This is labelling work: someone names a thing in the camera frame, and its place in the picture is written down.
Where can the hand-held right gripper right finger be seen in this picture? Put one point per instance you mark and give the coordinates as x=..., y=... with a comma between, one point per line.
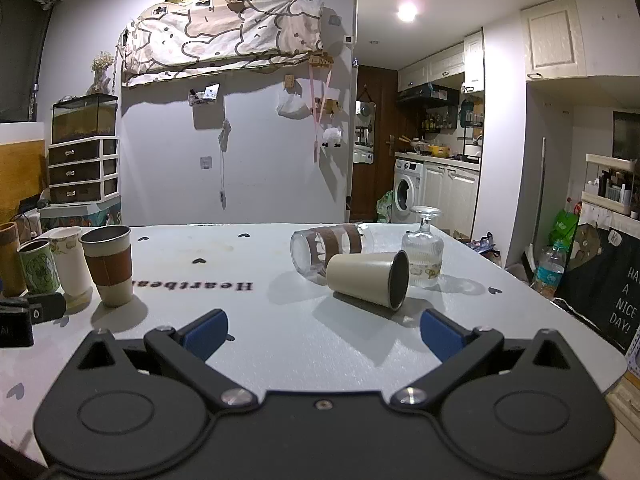
x=441, y=336

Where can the ribbed glass cup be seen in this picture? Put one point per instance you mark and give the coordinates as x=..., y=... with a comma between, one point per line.
x=424, y=260

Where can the round ceiling light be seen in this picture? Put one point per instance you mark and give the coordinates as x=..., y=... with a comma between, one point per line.
x=407, y=11

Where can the brown wooden door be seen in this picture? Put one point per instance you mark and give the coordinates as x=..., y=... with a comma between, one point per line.
x=372, y=185

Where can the green patterned cup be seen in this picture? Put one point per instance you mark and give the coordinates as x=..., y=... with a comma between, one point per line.
x=39, y=267

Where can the white drawer unit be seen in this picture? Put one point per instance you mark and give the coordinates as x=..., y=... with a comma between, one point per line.
x=82, y=170

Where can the green plastic bag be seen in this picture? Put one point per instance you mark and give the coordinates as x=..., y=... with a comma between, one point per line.
x=386, y=207

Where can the white washing machine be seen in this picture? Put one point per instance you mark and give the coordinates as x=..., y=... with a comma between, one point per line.
x=407, y=191

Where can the black chalkboard sign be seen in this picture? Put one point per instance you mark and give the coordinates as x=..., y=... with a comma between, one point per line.
x=607, y=285

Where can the white paper cup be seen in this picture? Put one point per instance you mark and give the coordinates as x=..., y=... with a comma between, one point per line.
x=70, y=260

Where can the beige cup with brown sleeve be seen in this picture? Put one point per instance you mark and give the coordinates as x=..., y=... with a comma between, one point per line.
x=109, y=265

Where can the glass fish tank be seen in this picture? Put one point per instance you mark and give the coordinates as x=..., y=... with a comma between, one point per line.
x=84, y=119

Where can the white storage rack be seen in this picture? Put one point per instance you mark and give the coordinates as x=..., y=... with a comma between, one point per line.
x=609, y=185

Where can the hanging wall mirror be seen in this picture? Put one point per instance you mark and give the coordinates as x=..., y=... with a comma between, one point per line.
x=365, y=130

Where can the dried flower vase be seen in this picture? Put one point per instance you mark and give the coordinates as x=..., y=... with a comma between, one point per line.
x=102, y=67

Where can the bamboo cup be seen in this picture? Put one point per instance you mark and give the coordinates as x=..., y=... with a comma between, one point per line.
x=9, y=255

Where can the white hanging plastic bag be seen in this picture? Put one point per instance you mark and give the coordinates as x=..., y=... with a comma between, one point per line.
x=292, y=106

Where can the white wall cabinet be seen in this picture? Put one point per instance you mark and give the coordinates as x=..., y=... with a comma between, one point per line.
x=554, y=37

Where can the plastic water bottle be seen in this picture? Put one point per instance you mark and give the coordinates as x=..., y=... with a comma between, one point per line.
x=549, y=271

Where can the white kitchen base cabinet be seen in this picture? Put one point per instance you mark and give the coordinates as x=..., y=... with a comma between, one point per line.
x=450, y=195

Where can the printed cloth cover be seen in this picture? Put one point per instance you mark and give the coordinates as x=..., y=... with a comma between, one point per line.
x=220, y=30

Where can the clear stemmed glass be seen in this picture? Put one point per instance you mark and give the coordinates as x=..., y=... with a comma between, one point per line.
x=426, y=217

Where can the green shopping bag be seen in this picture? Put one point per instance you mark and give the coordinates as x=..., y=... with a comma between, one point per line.
x=564, y=227

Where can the patterned storage box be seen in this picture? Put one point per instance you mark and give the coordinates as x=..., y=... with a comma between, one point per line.
x=80, y=216

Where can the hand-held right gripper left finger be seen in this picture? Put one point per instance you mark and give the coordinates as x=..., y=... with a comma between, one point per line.
x=206, y=334

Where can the glass cup with brown sleeve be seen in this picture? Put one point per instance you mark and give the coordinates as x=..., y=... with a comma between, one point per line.
x=330, y=247

